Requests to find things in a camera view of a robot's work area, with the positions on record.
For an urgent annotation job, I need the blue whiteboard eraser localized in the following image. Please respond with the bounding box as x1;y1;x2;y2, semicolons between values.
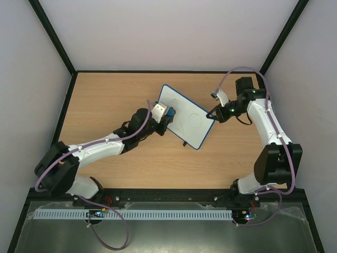
166;107;176;116

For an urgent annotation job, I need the small blue-framed whiteboard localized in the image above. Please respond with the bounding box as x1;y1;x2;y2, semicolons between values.
158;84;215;150

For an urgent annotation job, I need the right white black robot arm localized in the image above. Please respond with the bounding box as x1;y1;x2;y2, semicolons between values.
206;77;303;207

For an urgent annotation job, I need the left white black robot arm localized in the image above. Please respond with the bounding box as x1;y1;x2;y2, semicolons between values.
34;105;175;202

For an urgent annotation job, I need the right controller circuit board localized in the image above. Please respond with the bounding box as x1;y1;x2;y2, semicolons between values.
232;210;257;222

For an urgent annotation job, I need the controller circuit board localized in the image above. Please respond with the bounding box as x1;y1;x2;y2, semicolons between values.
232;210;257;222
85;209;109;218

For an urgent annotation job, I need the left controller circuit board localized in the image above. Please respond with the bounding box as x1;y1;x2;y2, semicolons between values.
85;209;109;218

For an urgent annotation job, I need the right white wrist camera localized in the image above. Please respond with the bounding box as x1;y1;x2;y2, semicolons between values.
211;89;230;107

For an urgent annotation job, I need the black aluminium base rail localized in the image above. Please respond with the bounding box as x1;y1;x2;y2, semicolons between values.
26;188;309;210

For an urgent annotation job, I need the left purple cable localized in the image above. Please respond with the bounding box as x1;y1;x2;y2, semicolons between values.
35;99;156;250

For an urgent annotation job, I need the right black frame post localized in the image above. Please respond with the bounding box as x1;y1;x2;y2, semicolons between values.
260;0;309;74

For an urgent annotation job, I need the black frame post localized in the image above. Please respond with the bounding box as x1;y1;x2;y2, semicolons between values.
28;0;77;77
260;0;309;74

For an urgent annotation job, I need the light blue slotted cable duct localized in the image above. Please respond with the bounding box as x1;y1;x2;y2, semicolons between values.
33;209;232;221

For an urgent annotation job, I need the left black frame post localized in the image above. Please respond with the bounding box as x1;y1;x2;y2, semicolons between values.
28;0;77;77

